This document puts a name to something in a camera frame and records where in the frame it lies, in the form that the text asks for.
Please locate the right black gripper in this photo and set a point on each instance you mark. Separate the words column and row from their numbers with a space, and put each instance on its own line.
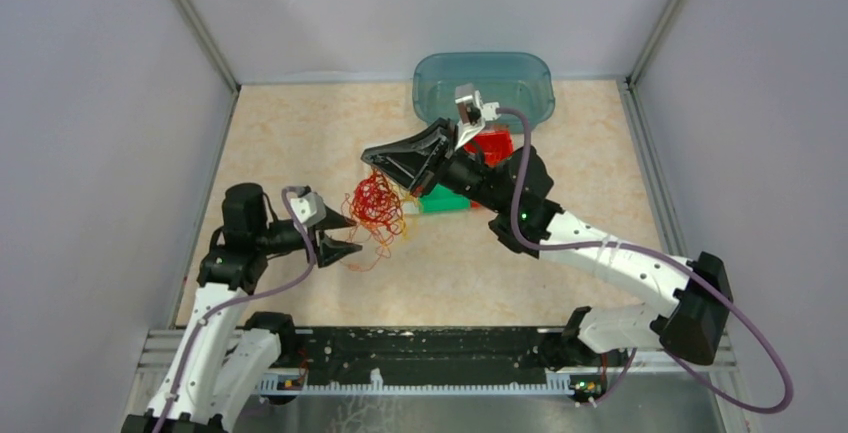
column 409, row 161

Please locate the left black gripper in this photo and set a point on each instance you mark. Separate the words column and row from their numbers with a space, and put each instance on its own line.
column 330, row 249

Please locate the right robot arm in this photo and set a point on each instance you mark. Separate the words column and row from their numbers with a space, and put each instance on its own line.
column 683, row 302

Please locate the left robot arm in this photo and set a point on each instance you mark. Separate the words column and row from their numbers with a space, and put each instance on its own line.
column 219, row 362

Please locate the green plastic bin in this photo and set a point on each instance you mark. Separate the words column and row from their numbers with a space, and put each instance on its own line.
column 441, row 200

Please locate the red plastic bin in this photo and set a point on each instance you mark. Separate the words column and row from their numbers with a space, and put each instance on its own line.
column 491, row 146

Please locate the blue transparent plastic tub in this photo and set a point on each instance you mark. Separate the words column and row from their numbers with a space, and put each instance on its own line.
column 514, row 80

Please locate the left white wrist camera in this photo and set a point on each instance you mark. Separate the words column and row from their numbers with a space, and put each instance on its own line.
column 307, row 207

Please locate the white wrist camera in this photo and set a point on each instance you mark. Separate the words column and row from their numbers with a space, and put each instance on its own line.
column 307, row 207
column 474, row 114

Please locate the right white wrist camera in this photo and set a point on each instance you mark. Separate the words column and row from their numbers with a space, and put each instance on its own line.
column 474, row 114

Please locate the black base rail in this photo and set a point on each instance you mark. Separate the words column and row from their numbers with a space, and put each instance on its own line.
column 451, row 361

